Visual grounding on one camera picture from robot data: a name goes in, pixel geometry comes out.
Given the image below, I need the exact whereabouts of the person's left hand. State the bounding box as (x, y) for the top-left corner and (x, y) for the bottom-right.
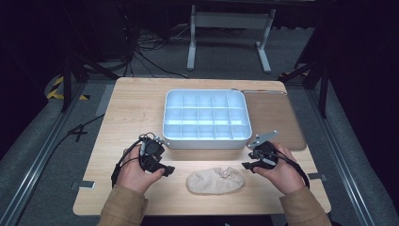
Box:
(116, 144), (166, 195)

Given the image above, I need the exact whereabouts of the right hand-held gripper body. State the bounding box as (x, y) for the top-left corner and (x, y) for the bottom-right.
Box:
(247, 130), (279, 170)

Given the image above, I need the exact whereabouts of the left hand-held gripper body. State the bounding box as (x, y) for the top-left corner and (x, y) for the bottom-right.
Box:
(138, 133), (167, 173)

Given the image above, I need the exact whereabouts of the person's right hand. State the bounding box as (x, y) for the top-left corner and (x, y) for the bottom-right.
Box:
(252, 142), (311, 196)

